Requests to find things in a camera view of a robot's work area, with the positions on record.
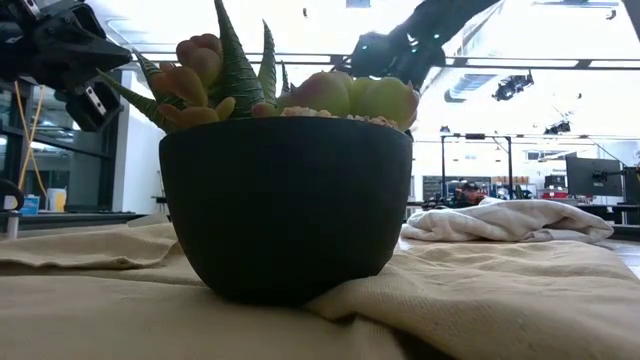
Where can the black ceiling fixture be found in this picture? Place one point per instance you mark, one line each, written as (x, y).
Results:
(510, 87)

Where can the person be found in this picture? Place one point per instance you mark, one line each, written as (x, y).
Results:
(470, 192)

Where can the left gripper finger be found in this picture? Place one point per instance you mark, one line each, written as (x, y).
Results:
(95, 65)
(92, 37)

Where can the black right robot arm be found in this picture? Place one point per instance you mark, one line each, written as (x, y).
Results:
(450, 20)

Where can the tan cloth napkin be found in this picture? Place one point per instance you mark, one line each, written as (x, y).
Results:
(500, 300)

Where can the blue box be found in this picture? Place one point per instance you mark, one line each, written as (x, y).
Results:
(30, 206)

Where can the grey overhead rig beam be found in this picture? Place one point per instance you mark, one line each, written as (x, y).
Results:
(525, 63)

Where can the white checked dish towel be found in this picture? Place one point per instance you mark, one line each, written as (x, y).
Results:
(515, 220)

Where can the succulents in black pot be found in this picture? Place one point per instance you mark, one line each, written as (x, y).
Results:
(285, 210)

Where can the white yellow jar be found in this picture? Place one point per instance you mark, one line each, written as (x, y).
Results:
(56, 200)

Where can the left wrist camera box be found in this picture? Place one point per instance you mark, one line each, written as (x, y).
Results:
(95, 107)

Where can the black background rig frame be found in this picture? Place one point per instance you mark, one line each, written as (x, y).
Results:
(475, 136)

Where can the black computer monitor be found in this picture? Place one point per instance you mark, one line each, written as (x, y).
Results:
(633, 187)
(592, 177)

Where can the red crate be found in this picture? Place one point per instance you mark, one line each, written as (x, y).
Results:
(555, 195)

